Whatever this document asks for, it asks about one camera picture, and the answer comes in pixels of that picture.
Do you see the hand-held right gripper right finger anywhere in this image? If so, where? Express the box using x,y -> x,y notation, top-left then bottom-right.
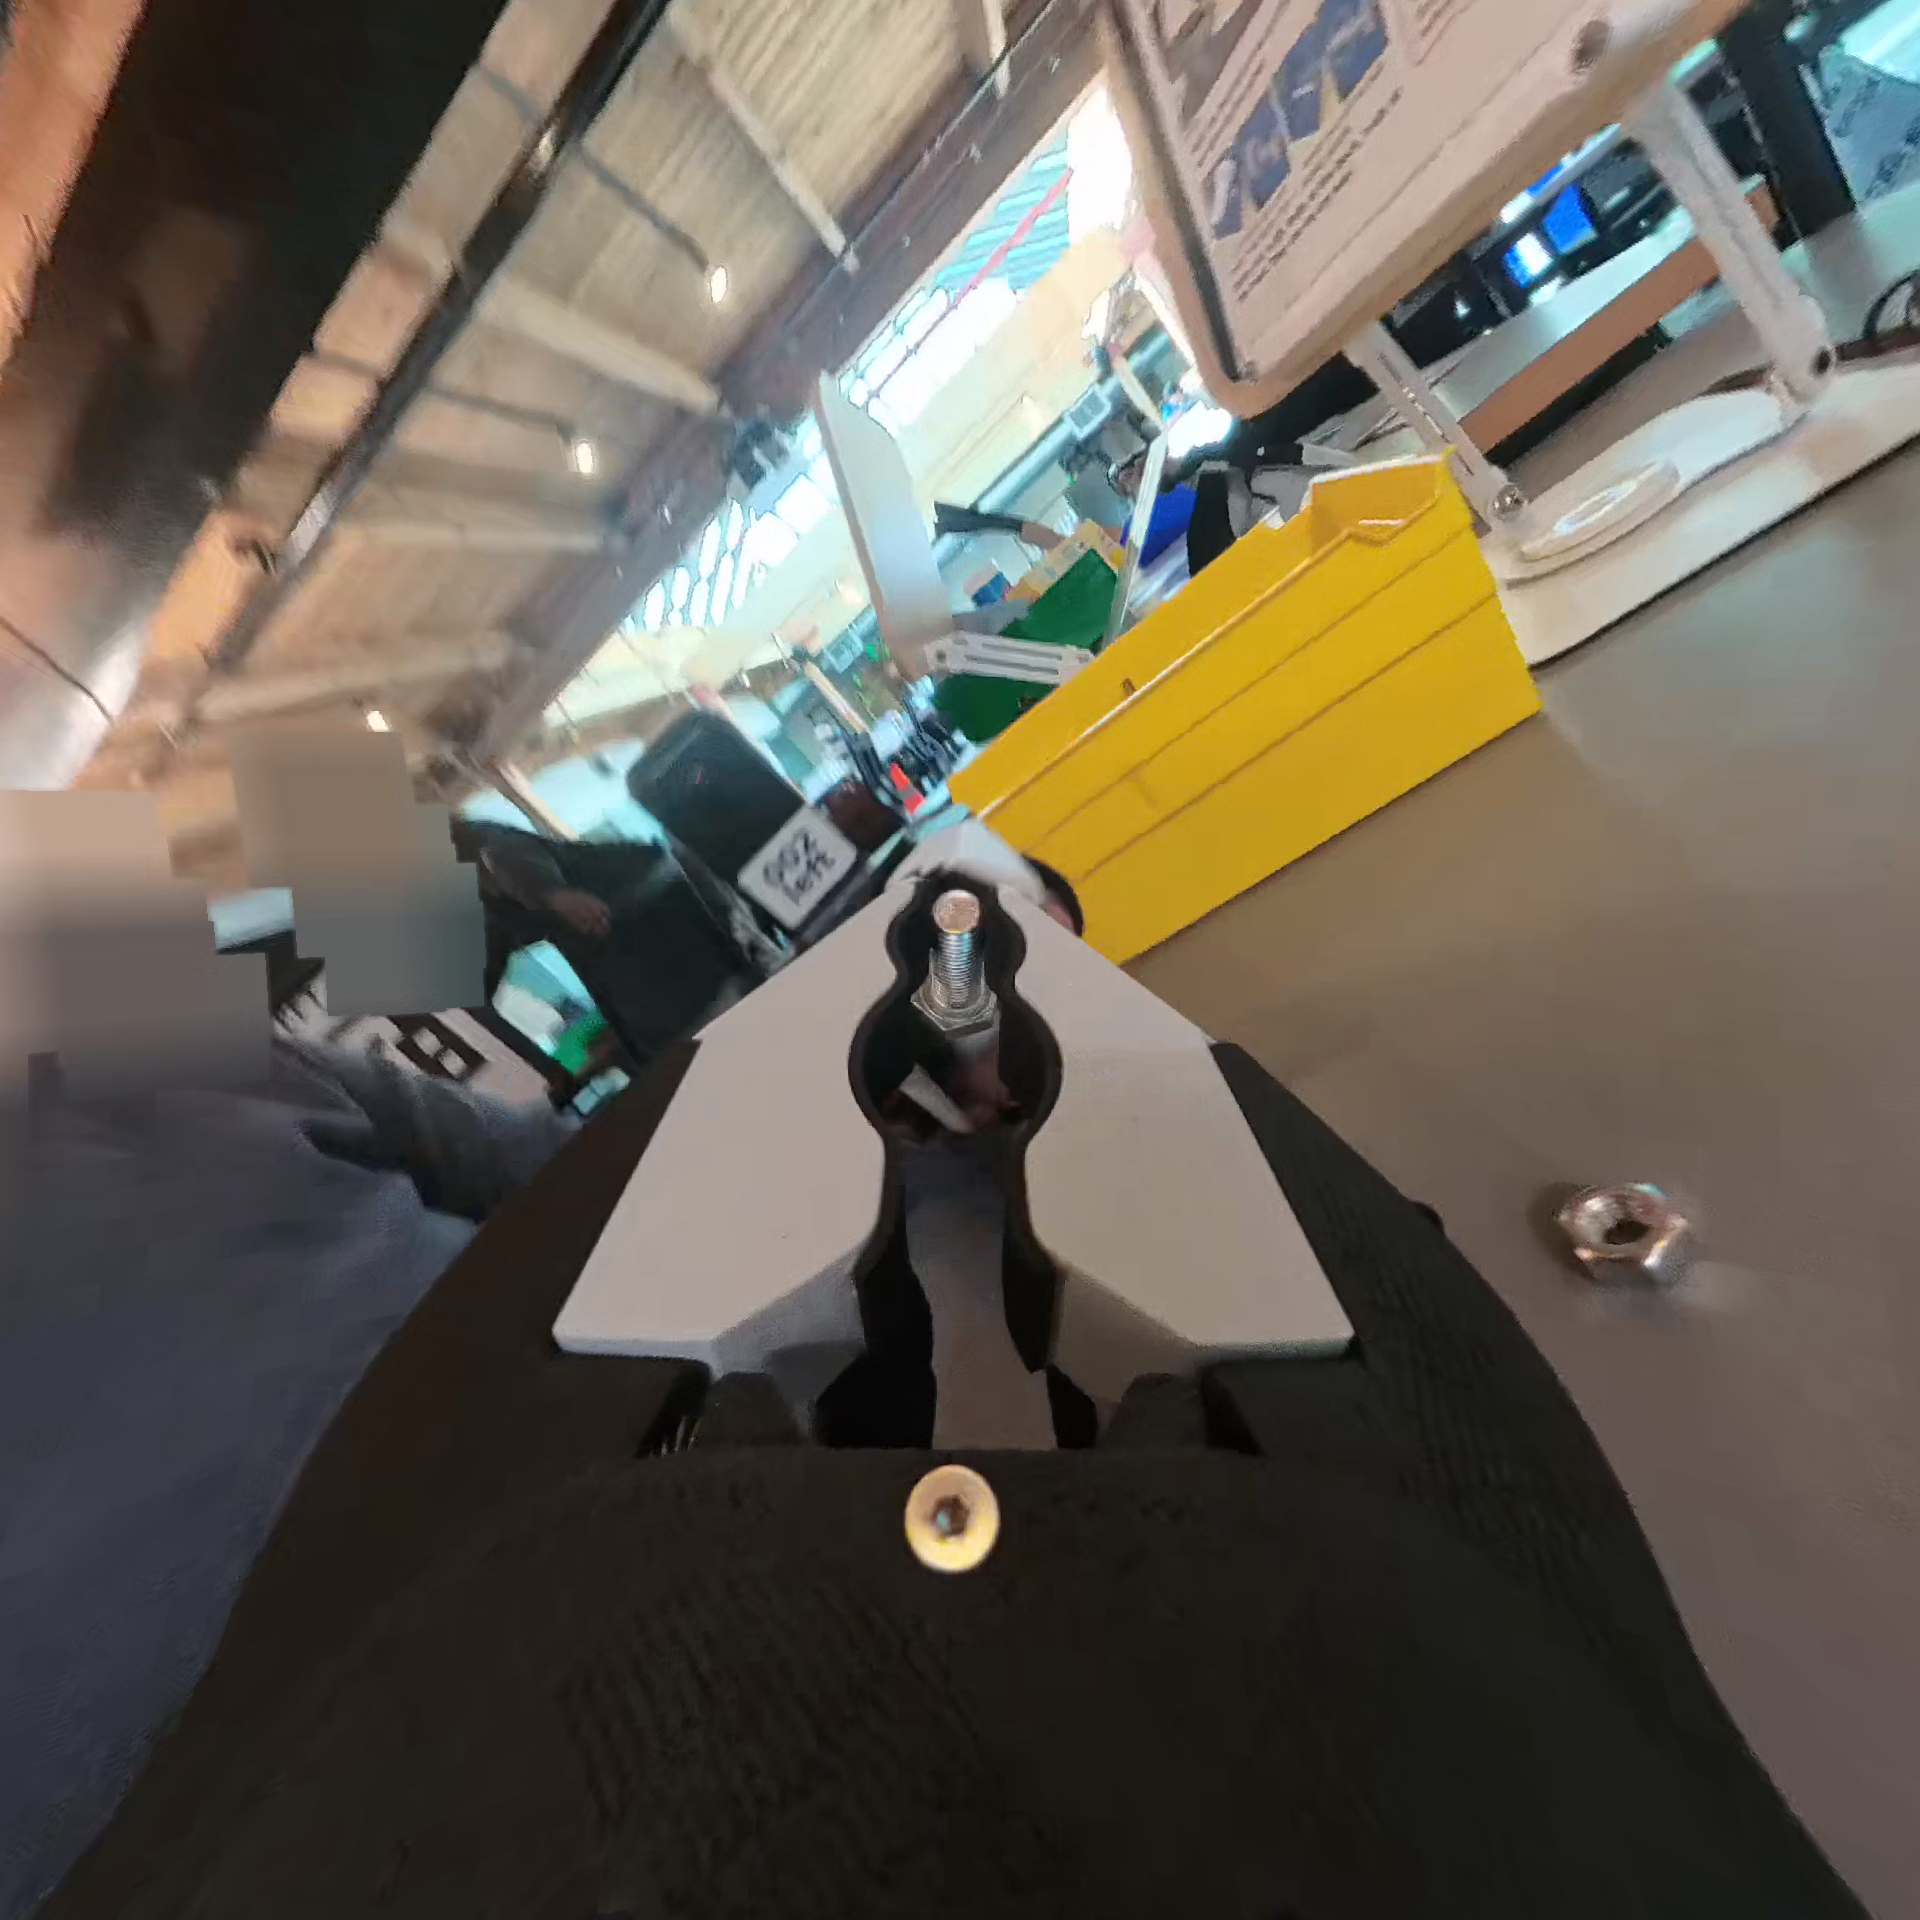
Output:
996,884 -> 1356,1396

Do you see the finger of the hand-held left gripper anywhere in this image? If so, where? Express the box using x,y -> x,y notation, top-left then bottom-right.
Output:
897,822 -> 1087,935

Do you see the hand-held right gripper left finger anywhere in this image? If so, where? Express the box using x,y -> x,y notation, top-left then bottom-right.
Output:
552,877 -> 940,1404

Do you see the silver hex bolt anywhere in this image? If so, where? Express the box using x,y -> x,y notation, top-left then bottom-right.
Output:
921,884 -> 1008,1127

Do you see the yellow plastic bin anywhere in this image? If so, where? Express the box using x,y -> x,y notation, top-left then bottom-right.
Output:
945,449 -> 1544,965

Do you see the green plastic bin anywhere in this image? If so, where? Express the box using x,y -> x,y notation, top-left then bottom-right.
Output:
937,547 -> 1127,745

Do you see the thin wooden board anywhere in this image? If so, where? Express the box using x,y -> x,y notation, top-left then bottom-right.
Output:
817,404 -> 954,676

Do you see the operator's arm in grey sleeve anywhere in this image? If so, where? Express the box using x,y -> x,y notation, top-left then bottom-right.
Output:
0,1036 -> 601,1920

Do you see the white round disc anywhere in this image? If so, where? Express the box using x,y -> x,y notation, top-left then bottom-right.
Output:
1529,456 -> 1683,564

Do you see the paper instruction sheet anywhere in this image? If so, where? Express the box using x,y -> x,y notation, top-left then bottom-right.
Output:
1117,0 -> 1600,360

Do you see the white board stand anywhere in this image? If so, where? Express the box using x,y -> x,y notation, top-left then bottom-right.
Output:
1341,75 -> 1920,670

